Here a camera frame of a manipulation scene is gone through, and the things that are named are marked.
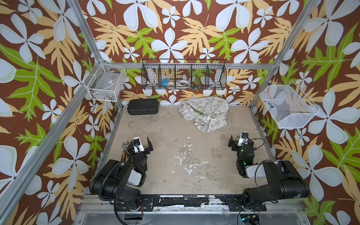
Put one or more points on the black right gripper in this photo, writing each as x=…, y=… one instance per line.
x=231, y=141

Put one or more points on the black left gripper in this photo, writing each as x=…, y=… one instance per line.
x=146, y=151

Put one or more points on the white green printed jacket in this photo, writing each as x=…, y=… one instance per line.
x=208, y=113

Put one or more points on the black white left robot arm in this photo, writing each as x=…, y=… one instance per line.
x=117, y=180

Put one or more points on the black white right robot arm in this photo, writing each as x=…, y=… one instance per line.
x=274, y=180

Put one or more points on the black plastic case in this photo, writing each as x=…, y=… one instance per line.
x=142, y=106

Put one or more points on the white mesh basket right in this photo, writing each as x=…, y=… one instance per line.
x=290, y=107

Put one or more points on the blue object in basket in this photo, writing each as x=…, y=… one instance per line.
x=164, y=82

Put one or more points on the larger tape roll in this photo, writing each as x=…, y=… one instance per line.
x=183, y=83

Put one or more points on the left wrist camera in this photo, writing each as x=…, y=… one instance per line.
x=138, y=147

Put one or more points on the white wire basket left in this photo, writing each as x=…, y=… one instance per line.
x=104, y=81

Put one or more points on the black wire shelf basket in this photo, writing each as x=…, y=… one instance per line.
x=203, y=74

